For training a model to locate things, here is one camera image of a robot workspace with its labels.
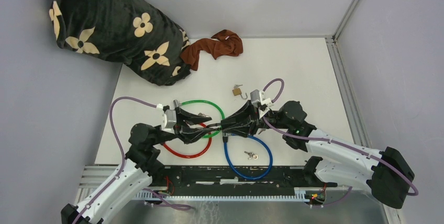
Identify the green lock loose keys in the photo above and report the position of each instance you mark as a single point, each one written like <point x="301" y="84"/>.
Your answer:
<point x="204" y="114"/>

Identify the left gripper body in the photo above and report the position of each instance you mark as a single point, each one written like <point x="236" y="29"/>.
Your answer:
<point x="179" y="122"/>

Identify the aluminium frame rail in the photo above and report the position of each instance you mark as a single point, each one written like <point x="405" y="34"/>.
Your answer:
<point x="360" y="49"/>

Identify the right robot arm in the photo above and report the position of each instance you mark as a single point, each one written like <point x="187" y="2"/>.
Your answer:
<point x="385" y="174"/>

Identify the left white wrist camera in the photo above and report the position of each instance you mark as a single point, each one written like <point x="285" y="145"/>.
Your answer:
<point x="169" y="120"/>

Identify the small brass padlock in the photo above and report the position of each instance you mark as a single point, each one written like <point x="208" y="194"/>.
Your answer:
<point x="237" y="92"/>

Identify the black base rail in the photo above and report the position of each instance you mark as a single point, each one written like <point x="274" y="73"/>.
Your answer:
<point x="219" y="177"/>

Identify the white cable duct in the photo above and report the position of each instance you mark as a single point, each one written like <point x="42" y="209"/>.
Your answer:
<point x="238" y="194"/>

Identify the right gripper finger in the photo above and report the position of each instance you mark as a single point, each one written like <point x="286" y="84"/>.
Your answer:
<point x="242" y="116"/>
<point x="241" y="130"/>

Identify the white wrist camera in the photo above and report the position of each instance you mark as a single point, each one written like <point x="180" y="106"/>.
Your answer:
<point x="259" y="99"/>
<point x="169" y="120"/>

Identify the green cable lock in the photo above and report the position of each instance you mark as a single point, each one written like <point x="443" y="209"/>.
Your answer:
<point x="178" y="104"/>

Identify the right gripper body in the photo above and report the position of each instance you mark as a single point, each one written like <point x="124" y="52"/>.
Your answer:
<point x="261" y="123"/>

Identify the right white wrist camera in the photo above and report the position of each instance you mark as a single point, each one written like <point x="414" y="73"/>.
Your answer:
<point x="259" y="99"/>

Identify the black padlock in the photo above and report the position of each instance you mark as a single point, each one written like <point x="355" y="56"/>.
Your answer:
<point x="225" y="126"/>

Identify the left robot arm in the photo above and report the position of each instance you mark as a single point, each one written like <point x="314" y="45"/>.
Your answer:
<point x="138" y="166"/>

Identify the blue lock loose key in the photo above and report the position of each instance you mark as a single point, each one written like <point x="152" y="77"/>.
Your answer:
<point x="251" y="155"/>

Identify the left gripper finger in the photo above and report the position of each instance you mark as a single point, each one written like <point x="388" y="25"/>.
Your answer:
<point x="192" y="135"/>
<point x="184" y="116"/>

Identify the brown towel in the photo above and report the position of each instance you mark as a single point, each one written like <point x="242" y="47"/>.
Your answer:
<point x="225" y="42"/>

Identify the black floral plush blanket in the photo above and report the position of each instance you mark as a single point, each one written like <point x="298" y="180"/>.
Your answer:
<point x="131" y="32"/>

